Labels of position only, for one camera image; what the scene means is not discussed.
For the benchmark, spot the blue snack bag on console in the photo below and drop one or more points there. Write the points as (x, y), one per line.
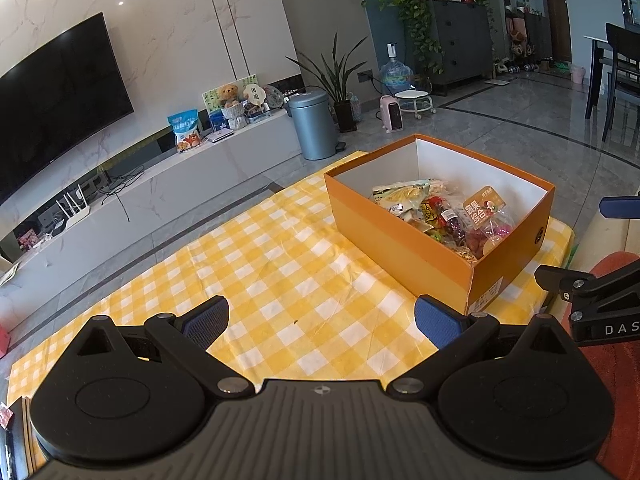
(186, 128)

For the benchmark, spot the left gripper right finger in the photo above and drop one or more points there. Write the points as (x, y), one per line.
(519, 396)

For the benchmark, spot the trailing green vine plant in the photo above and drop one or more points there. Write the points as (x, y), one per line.
(417, 18)

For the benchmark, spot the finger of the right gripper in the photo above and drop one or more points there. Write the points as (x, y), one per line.
(620, 207)
(603, 310)

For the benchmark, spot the white round stool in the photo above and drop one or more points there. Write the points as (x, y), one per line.
(415, 102)

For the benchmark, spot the tall green potted plant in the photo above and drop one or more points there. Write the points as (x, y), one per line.
(333, 76)

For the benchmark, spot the pink tissue box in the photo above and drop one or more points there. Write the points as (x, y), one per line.
(5, 340)

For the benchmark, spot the blue water jug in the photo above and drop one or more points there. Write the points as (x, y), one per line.
(395, 76)

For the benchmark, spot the orange cardboard box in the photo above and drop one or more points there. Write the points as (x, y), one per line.
(414, 248)

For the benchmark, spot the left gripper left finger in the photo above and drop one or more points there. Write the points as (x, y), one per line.
(128, 394)

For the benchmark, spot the dark dining table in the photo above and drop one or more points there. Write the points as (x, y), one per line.
(598, 61)

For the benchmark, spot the yellow checkered tablecloth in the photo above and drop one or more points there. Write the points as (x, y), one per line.
(304, 302)

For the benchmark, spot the black television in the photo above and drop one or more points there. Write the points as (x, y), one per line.
(62, 93)

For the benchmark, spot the green chips bag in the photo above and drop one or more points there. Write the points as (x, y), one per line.
(401, 197)

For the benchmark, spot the white tv console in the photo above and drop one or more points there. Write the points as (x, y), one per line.
(160, 195)

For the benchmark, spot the teddy bear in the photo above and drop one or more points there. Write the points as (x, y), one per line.
(228, 95)

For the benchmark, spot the white wifi router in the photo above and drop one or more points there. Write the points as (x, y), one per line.
(74, 205)

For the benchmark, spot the black dining chair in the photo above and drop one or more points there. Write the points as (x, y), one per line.
(624, 76)

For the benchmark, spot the pink space heater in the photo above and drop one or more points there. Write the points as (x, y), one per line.
(390, 113)

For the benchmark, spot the orange dried fruit bag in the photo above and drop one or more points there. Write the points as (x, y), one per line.
(487, 221)

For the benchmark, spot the grey pedal trash bin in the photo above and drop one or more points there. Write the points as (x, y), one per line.
(315, 128)

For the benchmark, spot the dark grey cabinet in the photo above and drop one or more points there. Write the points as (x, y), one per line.
(462, 32)

